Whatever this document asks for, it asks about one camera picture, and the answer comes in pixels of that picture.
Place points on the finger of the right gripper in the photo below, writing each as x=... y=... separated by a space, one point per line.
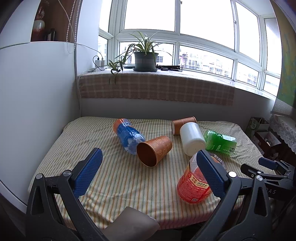
x=268 y=163

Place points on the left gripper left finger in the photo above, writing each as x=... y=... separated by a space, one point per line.
x=44 y=220

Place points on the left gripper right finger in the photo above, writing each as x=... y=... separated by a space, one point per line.
x=254 y=221

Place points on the orange lemon tea bottle cup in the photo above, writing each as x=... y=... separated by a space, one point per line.
x=192 y=186

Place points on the green tea bottle cup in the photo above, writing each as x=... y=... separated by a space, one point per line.
x=219 y=143

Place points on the white plastic cup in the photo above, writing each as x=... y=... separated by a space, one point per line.
x=192 y=138

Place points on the brown paper cup behind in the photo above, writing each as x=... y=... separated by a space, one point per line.
x=177 y=124

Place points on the brown patterned paper cup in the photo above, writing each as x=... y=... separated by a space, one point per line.
x=152 y=151

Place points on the dark cardboard box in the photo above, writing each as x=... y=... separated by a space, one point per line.
x=267 y=143

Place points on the white lace cloth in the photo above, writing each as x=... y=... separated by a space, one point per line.
x=285 y=128

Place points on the green cardboard box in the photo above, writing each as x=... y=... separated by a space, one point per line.
x=256 y=125

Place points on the grey knee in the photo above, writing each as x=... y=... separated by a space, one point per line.
x=131 y=224

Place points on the striped mattress cloth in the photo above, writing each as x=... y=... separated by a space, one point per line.
x=122 y=180

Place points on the blue label water bottle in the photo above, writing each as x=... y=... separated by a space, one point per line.
x=128 y=135

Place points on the plaid windowsill cloth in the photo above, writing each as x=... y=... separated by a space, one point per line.
x=155 y=86

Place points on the white cabinet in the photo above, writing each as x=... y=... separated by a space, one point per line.
x=37 y=100

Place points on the black flat object on sill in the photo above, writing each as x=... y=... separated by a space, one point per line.
x=169 y=68

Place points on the white power adapter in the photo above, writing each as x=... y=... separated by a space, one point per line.
x=99 y=64

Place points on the potted spider plant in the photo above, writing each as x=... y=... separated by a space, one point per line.
x=144 y=51

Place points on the red white vase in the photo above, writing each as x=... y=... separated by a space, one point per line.
x=38 y=26

